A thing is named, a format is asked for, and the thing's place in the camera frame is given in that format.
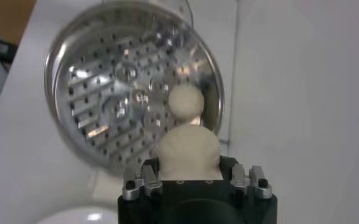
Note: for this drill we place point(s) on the stainless steel steamer basket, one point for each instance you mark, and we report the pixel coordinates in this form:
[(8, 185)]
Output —
[(106, 91)]

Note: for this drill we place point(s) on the white steamed baozi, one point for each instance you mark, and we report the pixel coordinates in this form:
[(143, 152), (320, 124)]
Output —
[(189, 152), (186, 102)]

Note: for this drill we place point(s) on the round glass pot lid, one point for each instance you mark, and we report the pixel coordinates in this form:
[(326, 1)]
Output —
[(182, 12)]

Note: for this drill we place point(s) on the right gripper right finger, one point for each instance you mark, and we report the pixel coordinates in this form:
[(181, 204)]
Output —
[(237, 176)]

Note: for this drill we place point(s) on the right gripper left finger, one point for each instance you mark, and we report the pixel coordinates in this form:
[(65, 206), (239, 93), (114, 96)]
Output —
[(147, 179)]

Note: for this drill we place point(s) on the white round plate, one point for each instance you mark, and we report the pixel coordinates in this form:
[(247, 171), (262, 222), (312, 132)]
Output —
[(75, 216)]

